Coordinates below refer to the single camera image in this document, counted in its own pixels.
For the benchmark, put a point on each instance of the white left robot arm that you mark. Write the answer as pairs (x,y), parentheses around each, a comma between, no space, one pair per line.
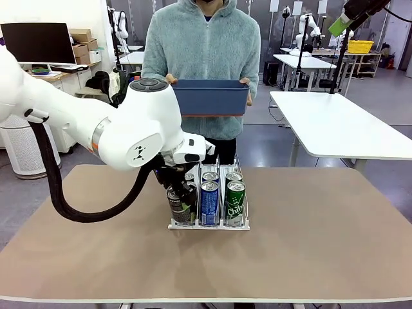
(64,112)

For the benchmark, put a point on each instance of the white rounded table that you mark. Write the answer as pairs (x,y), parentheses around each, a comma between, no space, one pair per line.
(338,125)

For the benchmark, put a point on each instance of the black computer monitor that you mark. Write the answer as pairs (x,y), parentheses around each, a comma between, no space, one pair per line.
(35,42)

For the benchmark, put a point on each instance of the clear white can dispenser rack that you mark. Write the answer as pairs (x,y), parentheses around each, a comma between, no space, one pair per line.
(209,227)

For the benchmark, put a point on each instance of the green bowl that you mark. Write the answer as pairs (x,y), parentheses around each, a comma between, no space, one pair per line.
(41,70)

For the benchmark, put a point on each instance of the black Pepsi beverage can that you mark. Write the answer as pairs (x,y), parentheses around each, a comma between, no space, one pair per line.
(190,176)
(192,184)
(175,209)

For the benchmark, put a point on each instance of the black computer tower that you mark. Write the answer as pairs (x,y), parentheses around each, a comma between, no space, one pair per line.
(271,73)

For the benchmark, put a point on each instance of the person's black trousers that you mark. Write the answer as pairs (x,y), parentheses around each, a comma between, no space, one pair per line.
(222,149)

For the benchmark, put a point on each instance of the person's left hand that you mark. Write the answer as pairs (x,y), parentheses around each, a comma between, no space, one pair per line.
(250,96)

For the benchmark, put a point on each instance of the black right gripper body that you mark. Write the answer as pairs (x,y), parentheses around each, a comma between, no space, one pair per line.
(370,5)

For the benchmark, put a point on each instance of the white storage box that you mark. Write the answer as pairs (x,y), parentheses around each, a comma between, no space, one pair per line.
(95,57)

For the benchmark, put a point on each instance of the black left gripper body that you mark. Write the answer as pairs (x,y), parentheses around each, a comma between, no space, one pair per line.
(167,175)

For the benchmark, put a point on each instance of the person's right hand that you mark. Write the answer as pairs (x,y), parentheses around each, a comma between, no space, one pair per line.
(171,79)

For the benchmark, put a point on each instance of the white background work table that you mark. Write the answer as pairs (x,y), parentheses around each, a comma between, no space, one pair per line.
(299,61)

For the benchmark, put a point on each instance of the person's left forearm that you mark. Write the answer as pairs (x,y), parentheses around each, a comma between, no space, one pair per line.
(254,77)

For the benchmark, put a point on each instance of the small cardboard box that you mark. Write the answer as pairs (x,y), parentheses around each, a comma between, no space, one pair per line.
(89,45)
(80,50)
(80,34)

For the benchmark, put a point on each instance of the white perforated air purifier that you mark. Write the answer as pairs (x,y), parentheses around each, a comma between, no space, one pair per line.
(22,151)

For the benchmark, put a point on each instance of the black backpack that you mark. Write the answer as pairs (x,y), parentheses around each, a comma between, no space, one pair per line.
(100,82)

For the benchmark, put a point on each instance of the blue Pocari Sweat can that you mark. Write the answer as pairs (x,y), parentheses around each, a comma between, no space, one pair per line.
(209,202)
(210,176)

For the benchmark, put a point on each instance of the green Chilsung cider can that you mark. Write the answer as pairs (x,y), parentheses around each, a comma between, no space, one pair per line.
(234,176)
(235,206)

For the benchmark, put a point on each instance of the black camera stand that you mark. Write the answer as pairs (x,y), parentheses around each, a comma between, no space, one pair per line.
(340,61)

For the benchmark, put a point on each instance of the person's right forearm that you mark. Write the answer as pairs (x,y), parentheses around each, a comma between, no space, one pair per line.
(153,74)

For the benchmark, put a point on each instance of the red fire extinguisher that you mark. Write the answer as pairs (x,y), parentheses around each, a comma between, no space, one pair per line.
(389,61)

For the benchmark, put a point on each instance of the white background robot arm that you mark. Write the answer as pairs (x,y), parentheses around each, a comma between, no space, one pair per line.
(121,24)
(304,24)

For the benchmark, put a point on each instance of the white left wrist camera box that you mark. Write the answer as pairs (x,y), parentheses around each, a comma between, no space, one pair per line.
(210,148)

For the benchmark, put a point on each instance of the yellow plastic basket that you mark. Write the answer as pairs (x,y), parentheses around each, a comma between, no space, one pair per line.
(360,46)

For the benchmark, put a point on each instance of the person's light blue fleece torso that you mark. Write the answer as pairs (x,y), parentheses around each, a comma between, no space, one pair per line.
(206,51)

